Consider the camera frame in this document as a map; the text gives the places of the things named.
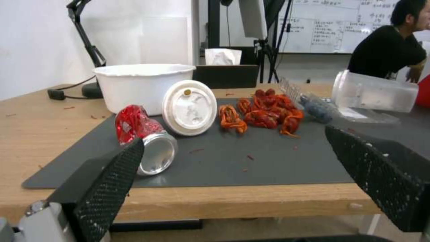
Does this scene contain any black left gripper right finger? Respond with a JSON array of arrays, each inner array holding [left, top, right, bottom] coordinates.
[[324, 125, 430, 232]]

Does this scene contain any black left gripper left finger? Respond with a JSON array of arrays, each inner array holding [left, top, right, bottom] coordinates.
[[0, 138, 146, 242]]

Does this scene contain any white disposable takeout bowl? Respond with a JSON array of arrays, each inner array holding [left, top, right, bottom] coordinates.
[[92, 64, 197, 116]]

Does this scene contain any white tissue box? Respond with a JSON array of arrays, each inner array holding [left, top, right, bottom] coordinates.
[[204, 48, 243, 66]]

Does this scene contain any clear ridged plastic tray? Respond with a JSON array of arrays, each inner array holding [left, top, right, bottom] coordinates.
[[277, 77, 401, 124]]

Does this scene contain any crushed red drink can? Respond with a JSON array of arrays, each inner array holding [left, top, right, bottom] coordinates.
[[114, 105, 179, 177]]

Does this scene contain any clear plastic cup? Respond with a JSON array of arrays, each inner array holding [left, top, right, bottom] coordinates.
[[331, 70, 420, 113]]

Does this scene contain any red object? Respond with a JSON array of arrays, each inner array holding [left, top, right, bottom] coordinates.
[[415, 75, 430, 106]]

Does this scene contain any crushed clear plastic bottle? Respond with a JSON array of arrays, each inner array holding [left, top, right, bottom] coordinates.
[[298, 92, 339, 124]]

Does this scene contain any black power adapter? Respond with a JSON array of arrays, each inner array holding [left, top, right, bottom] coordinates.
[[47, 88, 66, 101]]

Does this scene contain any white round plastic lid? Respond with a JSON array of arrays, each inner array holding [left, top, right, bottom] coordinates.
[[162, 79, 218, 137]]

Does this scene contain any person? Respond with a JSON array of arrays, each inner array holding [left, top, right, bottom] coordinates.
[[347, 0, 430, 84]]

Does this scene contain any dark grey table mat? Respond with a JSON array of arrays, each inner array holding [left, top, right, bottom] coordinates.
[[21, 96, 407, 189]]

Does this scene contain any black desk lamp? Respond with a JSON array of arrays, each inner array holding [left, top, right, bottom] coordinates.
[[66, 0, 108, 99]]

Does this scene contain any small red crayfish shell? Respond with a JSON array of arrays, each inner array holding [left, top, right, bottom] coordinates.
[[237, 98, 253, 115]]

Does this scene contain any whiteboard with writing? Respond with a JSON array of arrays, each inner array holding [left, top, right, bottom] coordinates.
[[268, 0, 430, 54]]

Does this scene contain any black tripod stand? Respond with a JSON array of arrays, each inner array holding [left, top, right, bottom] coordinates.
[[253, 0, 294, 84]]

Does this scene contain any black lamp cable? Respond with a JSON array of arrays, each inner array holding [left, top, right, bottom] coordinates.
[[62, 75, 99, 98]]

